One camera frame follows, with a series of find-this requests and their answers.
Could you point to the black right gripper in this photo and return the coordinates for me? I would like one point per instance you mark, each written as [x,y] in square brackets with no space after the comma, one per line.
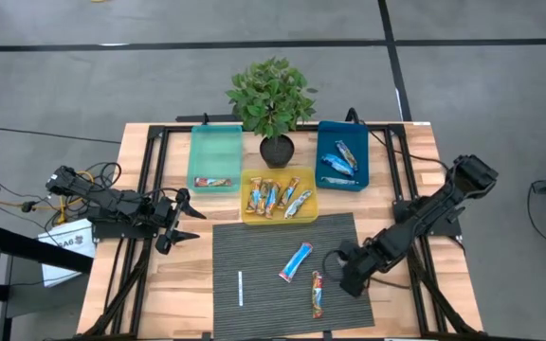
[365,253]

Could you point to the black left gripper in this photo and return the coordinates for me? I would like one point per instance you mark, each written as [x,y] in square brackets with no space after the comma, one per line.
[171,213]

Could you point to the red brown granola bar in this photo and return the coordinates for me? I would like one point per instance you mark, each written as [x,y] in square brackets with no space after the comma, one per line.
[212,182]

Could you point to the red and green snack bag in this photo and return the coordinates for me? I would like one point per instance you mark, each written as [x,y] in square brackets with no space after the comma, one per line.
[317,293]

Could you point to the light blue granola bar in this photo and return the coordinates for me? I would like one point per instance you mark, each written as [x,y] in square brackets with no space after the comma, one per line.
[296,262]

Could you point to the green grey granola bar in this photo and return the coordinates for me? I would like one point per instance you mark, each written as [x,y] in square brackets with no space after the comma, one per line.
[339,180]

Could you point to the purple oatmeal raisin bar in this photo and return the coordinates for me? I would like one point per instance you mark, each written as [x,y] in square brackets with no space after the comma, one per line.
[298,204]

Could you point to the bright blue granola bar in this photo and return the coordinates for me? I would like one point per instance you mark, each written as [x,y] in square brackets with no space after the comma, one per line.
[337,164]

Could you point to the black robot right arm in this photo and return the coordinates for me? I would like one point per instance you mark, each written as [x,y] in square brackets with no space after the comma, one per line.
[424,218]

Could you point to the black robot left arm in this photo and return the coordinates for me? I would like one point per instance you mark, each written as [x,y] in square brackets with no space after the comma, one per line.
[112,203]

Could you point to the teal translucent plastic bin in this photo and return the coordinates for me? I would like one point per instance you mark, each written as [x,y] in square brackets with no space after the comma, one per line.
[213,151]

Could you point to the grey woven placemat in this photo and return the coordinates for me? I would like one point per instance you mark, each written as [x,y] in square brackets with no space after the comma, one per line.
[263,256]

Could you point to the white tape strip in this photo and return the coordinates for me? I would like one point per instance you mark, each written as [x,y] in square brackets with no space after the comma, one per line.
[240,289]

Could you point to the yellow translucent plastic bin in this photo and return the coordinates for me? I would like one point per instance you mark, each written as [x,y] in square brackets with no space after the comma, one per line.
[306,182]

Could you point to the blue plastic bin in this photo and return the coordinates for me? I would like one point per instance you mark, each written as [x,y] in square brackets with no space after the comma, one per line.
[330,142]

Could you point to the white printed sheet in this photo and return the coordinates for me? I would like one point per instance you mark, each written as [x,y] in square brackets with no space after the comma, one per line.
[71,237]

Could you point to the green potted plant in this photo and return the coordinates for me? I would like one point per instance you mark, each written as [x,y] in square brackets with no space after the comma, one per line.
[270,99]

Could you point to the black bar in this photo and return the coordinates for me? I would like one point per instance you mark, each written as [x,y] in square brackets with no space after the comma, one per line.
[31,248]

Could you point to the black plug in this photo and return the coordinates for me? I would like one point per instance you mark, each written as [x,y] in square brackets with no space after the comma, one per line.
[29,207]

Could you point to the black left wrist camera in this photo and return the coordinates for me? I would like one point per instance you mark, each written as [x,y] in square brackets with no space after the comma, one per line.
[164,244]

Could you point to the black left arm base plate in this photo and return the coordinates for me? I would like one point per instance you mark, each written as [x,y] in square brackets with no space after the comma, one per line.
[126,232]

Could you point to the black metal table frame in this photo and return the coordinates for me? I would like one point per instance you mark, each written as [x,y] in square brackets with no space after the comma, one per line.
[394,135]

